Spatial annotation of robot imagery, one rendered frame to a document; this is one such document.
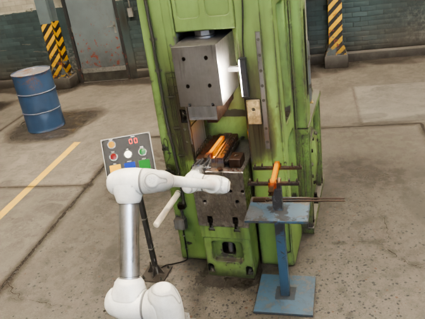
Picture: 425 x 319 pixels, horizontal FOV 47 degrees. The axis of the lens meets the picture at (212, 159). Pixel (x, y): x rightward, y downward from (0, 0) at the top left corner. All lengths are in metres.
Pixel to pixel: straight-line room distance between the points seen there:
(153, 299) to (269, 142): 1.45
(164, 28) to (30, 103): 4.61
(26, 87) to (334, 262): 5.24
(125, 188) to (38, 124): 5.39
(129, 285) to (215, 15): 1.72
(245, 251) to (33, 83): 4.81
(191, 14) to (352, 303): 2.19
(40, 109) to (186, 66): 4.74
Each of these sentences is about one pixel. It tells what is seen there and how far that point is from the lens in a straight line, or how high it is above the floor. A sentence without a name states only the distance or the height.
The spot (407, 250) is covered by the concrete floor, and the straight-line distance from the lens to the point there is 4.09.
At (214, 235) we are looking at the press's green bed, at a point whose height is 0.38.
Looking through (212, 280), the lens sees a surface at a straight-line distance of 3.84.
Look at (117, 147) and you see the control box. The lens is 3.43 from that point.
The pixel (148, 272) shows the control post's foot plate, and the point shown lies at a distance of 4.04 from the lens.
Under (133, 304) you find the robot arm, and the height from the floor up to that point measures 0.81.
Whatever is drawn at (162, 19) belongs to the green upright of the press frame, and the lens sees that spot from 3.33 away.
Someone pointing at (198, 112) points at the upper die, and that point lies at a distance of 3.27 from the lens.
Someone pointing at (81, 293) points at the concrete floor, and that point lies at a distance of 4.07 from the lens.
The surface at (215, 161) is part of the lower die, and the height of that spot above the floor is 0.97.
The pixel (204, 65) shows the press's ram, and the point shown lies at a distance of 3.15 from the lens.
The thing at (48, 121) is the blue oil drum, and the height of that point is 0.15.
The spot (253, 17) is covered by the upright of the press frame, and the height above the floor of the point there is 1.88.
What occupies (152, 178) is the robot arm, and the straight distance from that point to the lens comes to 2.38.
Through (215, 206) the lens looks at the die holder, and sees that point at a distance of 3.48.
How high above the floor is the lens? 2.39
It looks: 25 degrees down
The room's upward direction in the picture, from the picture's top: 8 degrees counter-clockwise
